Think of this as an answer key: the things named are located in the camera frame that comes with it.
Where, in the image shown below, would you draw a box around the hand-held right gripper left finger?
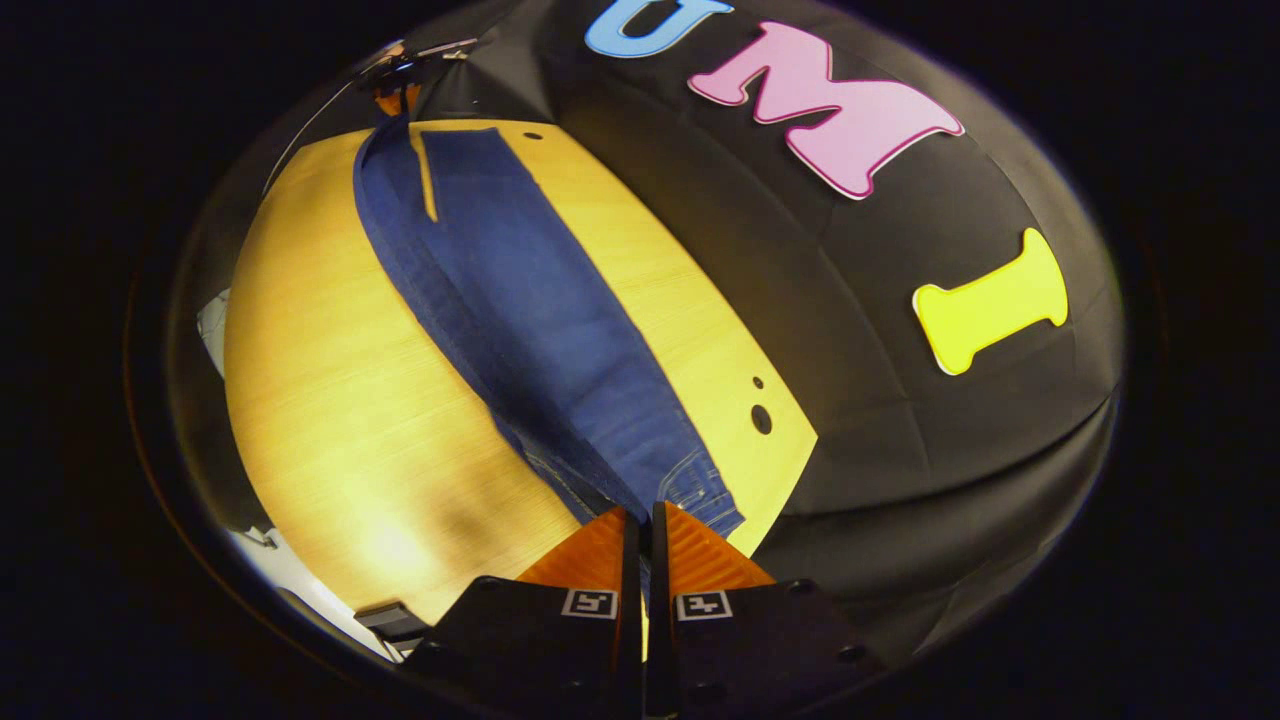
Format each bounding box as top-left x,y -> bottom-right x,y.
403,503 -> 644,718

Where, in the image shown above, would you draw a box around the blue denim jeans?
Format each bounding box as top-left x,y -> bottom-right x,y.
352,108 -> 747,541

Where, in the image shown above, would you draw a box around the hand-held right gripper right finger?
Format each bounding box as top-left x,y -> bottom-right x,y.
645,498 -> 888,718

